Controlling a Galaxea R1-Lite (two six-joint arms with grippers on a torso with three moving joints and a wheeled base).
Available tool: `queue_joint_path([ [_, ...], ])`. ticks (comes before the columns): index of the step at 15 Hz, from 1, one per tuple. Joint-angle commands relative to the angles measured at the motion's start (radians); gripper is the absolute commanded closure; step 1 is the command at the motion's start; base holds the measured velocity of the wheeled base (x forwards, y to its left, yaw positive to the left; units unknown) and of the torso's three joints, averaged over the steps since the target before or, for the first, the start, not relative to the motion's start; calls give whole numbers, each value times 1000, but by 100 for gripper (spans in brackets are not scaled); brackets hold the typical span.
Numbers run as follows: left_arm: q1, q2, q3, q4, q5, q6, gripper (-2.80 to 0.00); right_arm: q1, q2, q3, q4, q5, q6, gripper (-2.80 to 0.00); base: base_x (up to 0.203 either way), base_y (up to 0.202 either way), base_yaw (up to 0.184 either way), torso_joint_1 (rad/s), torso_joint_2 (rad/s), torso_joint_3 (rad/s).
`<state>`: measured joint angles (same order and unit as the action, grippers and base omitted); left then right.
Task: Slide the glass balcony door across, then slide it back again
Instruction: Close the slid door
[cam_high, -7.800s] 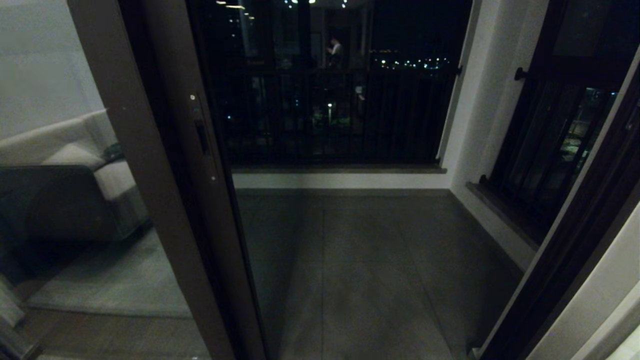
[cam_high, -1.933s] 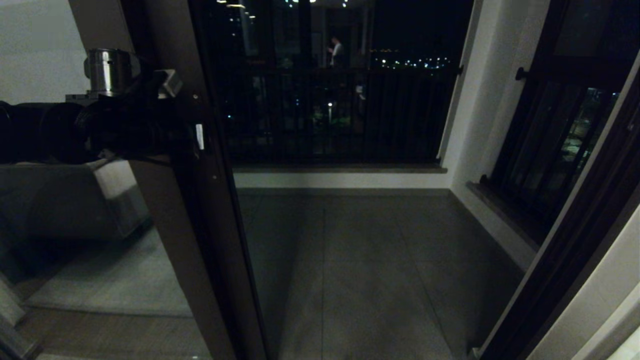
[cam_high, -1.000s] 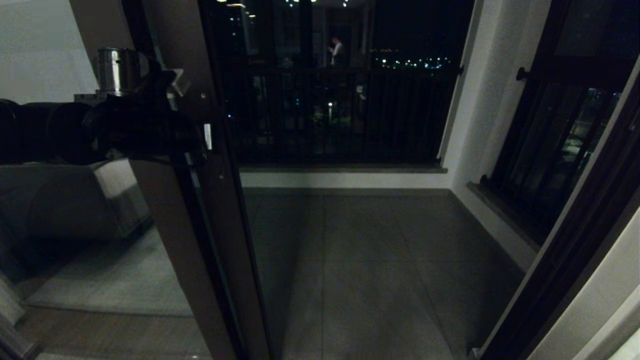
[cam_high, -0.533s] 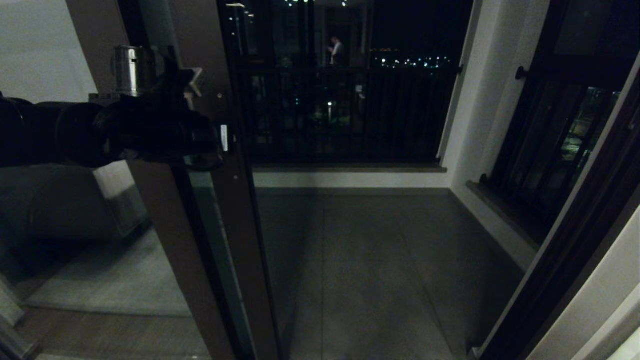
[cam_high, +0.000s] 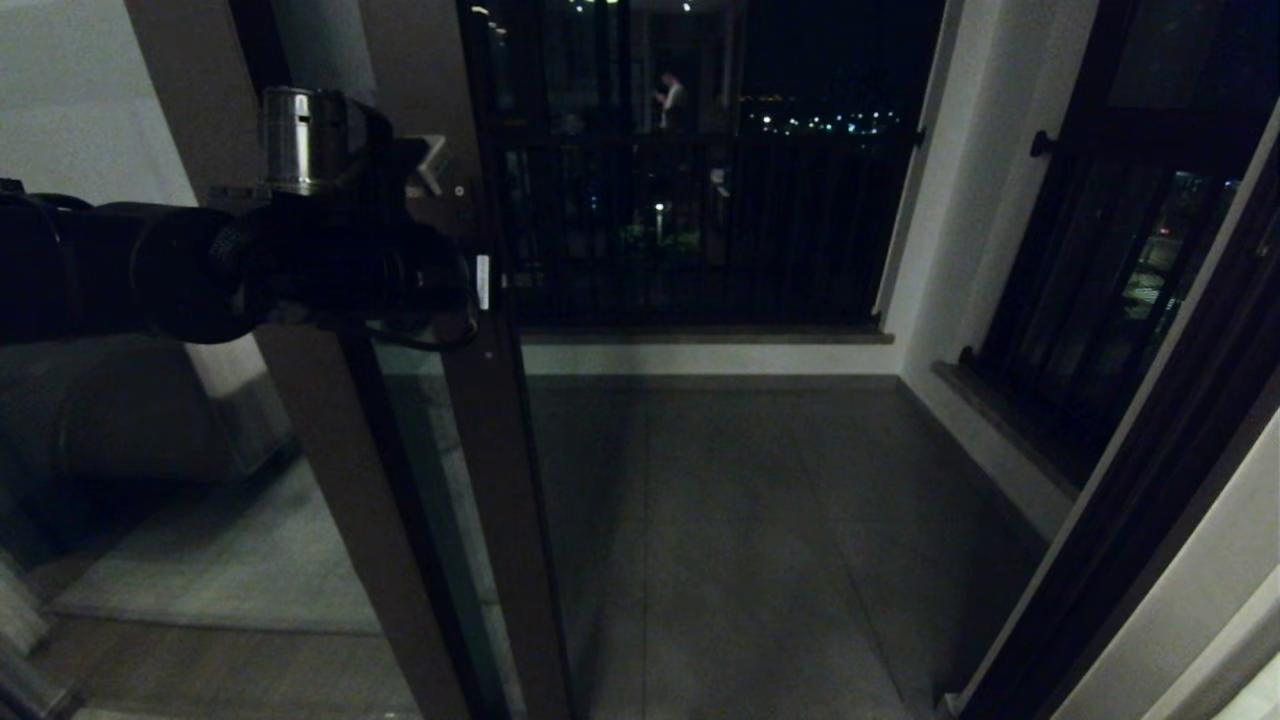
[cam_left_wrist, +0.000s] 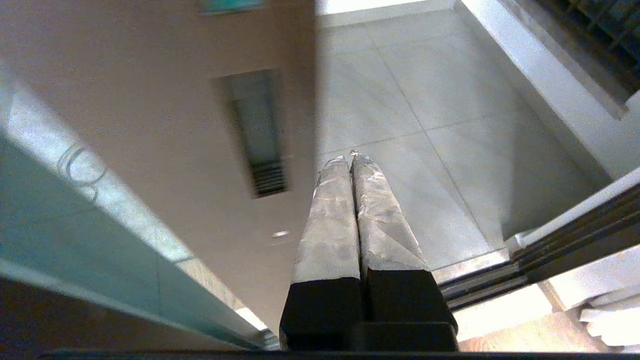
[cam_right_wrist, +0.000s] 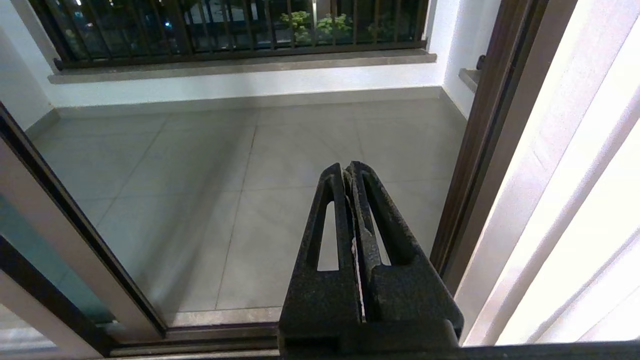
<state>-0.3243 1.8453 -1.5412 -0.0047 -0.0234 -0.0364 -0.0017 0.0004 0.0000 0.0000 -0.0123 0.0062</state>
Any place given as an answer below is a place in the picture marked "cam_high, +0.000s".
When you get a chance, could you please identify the brown framed fixed glass panel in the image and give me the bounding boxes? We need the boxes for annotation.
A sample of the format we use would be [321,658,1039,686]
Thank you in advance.
[0,0,471,720]

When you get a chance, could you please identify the black metal balcony railing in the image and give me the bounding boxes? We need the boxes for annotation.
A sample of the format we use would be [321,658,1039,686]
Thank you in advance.
[500,128,923,333]

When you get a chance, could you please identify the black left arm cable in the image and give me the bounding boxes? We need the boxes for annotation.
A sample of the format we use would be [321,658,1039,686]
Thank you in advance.
[375,305,482,354]

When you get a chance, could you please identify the brown framed sliding glass door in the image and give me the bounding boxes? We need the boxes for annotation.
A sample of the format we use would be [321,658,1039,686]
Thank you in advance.
[225,0,579,720]

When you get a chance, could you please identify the grey rug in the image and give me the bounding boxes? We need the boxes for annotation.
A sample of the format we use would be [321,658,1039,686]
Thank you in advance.
[50,458,387,637]

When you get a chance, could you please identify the light grey sofa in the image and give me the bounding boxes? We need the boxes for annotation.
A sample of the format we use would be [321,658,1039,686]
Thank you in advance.
[0,330,296,486]

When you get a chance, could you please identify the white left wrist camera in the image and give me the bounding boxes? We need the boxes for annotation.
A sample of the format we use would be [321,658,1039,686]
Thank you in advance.
[405,133,449,198]

